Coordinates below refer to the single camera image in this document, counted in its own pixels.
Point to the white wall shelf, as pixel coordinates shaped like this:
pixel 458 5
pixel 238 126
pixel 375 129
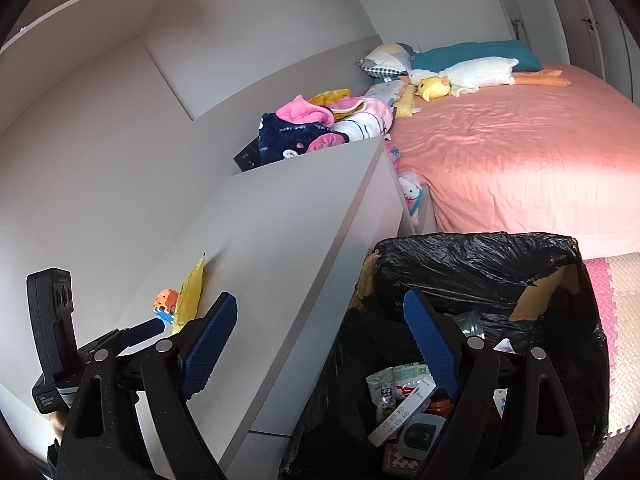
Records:
pixel 75 5

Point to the checkered pillow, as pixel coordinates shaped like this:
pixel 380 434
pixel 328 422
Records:
pixel 387 60

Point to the orange toy block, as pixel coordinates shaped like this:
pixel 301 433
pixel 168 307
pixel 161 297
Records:
pixel 166 305

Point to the bed with pink sheet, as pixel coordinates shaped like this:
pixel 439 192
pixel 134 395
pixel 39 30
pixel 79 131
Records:
pixel 515 160

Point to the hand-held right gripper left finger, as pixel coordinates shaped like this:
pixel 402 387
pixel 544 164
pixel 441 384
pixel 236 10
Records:
pixel 207 345

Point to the black wall panel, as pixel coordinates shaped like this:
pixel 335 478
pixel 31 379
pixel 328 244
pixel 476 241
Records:
pixel 247 157

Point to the pink fleece cloth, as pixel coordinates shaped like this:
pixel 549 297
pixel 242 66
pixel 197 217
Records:
pixel 300 110

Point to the clear plastic jar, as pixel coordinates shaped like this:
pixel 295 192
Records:
pixel 470 325

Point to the teal pillow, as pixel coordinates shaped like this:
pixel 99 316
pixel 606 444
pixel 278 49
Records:
pixel 475 55

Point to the yellow knit cloth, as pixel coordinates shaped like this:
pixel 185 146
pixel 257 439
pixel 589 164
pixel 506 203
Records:
pixel 404 100

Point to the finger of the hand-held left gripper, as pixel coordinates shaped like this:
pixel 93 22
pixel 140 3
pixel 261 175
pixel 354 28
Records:
pixel 145 331

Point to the silver foil packet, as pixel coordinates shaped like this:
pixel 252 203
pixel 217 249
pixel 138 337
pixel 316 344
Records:
pixel 380 390

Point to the white bunny plush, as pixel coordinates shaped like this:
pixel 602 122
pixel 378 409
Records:
pixel 412 192

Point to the pink white foam mat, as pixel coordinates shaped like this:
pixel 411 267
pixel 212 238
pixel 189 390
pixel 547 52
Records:
pixel 620 320

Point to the white pink printed cloth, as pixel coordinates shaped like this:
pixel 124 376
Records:
pixel 365 120

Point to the white printed packet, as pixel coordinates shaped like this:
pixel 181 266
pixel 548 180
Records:
pixel 410 375

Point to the white goose plush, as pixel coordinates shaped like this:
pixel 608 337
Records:
pixel 480 72

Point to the blue white packet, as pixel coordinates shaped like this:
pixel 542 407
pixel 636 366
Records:
pixel 422 435

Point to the grey cabinet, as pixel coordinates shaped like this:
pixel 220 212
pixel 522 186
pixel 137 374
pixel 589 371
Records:
pixel 280 240

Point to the yellow printed cloth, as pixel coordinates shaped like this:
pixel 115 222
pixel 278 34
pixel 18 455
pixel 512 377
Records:
pixel 330 97

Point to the navy printed blanket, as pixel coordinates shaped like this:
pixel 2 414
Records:
pixel 280 140

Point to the yellow duck plush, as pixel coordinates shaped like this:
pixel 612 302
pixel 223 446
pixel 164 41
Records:
pixel 432 89

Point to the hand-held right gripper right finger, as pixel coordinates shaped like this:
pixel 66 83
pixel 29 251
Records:
pixel 432 345

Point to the yellow packet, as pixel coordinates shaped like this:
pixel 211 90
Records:
pixel 192 285

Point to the white carton box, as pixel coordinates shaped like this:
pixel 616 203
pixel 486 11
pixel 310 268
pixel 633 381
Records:
pixel 400 415

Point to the black bag lined trash box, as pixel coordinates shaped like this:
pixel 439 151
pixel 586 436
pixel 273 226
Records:
pixel 475 265

